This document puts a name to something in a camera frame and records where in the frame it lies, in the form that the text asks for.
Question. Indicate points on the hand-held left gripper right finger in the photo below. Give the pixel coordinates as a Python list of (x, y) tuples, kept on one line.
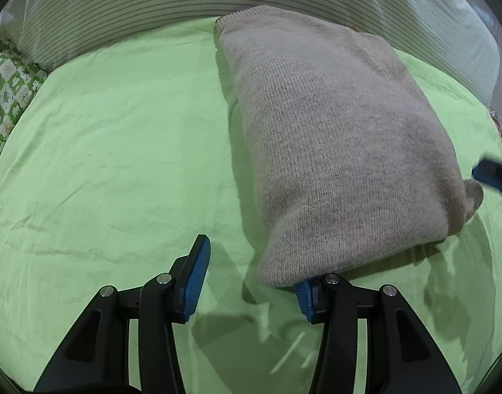
[(306, 299)]

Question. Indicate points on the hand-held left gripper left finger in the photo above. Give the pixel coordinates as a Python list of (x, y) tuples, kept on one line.
[(195, 279)]

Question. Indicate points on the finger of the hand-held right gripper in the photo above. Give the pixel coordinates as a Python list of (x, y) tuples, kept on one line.
[(491, 174)]

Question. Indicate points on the green checkered pillow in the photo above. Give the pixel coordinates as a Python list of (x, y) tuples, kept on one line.
[(8, 90)]

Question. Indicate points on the beige knit sweater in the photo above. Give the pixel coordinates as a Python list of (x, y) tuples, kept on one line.
[(333, 143)]

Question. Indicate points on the green bed sheet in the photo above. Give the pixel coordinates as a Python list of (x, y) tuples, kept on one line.
[(111, 152)]

